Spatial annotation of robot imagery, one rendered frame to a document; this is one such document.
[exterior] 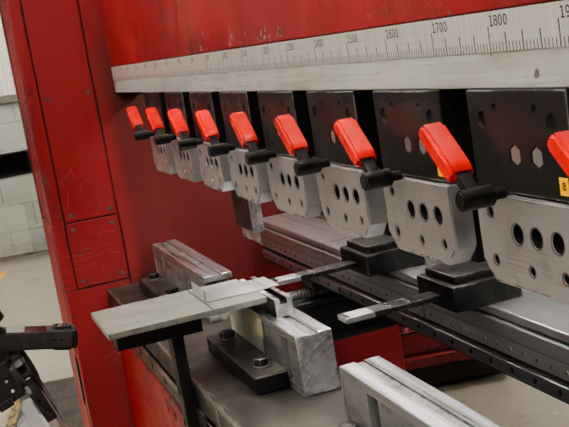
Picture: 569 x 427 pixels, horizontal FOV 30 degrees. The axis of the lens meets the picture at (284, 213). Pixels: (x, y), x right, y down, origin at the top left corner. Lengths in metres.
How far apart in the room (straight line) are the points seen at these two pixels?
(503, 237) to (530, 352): 0.59
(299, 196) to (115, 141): 1.27
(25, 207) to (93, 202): 6.18
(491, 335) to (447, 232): 0.59
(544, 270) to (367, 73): 0.34
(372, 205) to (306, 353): 0.48
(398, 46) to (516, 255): 0.25
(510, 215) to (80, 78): 1.81
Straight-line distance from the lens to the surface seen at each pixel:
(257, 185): 1.54
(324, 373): 1.62
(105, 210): 2.61
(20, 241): 8.83
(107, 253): 2.62
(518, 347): 1.51
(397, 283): 1.84
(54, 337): 1.48
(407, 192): 1.05
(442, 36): 0.94
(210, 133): 1.64
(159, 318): 1.72
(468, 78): 0.91
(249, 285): 1.83
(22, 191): 8.76
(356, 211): 1.19
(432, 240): 1.03
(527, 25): 0.82
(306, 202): 1.35
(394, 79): 1.05
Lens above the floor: 1.41
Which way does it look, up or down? 9 degrees down
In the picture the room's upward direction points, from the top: 9 degrees counter-clockwise
